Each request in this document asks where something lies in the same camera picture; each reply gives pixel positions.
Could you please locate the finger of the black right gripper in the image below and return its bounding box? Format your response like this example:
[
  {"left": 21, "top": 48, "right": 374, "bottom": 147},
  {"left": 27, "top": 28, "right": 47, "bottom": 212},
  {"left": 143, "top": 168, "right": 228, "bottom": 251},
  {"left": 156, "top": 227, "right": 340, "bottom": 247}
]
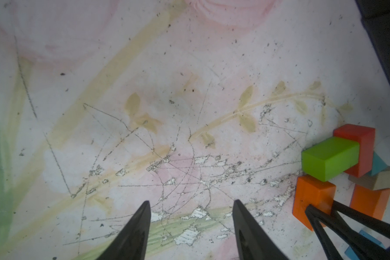
[
  {"left": 304, "top": 204, "right": 371, "bottom": 260},
  {"left": 331, "top": 201, "right": 390, "bottom": 250}
]

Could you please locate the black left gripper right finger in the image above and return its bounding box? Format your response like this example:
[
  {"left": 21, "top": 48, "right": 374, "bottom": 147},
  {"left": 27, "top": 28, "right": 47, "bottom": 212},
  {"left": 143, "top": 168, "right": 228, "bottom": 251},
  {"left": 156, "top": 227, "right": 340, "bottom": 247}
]
[{"left": 232, "top": 199, "right": 287, "bottom": 260}]

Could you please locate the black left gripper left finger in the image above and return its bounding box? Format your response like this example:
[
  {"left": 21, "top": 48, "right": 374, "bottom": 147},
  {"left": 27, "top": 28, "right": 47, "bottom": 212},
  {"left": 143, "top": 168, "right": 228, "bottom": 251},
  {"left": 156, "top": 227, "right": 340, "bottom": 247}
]
[{"left": 97, "top": 200, "right": 151, "bottom": 260}]

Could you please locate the light blue block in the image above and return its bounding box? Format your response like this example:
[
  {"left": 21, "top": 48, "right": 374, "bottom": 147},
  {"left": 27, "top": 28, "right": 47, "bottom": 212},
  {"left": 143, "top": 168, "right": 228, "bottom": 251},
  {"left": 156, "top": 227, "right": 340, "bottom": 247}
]
[{"left": 345, "top": 230, "right": 388, "bottom": 260}]

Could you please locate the orange rectangular block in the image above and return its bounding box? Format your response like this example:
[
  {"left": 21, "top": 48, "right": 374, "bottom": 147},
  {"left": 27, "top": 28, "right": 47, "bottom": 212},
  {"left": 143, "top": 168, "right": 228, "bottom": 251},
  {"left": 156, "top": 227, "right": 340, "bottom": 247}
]
[{"left": 349, "top": 185, "right": 390, "bottom": 220}]

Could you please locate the natural wood rectangular block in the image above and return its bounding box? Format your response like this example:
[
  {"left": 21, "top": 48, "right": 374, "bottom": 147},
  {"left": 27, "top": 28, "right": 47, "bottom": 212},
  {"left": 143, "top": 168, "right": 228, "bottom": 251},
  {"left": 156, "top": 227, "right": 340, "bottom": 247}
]
[{"left": 348, "top": 166, "right": 390, "bottom": 191}]

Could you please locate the green rectangular block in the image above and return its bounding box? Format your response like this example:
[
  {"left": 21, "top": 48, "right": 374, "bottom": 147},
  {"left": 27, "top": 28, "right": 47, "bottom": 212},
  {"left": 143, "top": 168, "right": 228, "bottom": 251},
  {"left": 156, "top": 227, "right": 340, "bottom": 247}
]
[{"left": 301, "top": 136, "right": 360, "bottom": 182}]

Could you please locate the red rectangular block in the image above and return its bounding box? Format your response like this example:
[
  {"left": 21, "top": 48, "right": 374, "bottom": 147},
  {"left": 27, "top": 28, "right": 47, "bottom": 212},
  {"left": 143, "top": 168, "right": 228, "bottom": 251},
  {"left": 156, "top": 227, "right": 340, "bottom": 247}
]
[{"left": 333, "top": 124, "right": 375, "bottom": 178}]

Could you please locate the teal triangular block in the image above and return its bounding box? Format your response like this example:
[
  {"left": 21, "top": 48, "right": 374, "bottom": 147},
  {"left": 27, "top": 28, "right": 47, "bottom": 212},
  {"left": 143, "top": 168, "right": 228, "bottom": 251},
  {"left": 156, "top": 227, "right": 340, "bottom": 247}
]
[{"left": 367, "top": 152, "right": 388, "bottom": 176}]

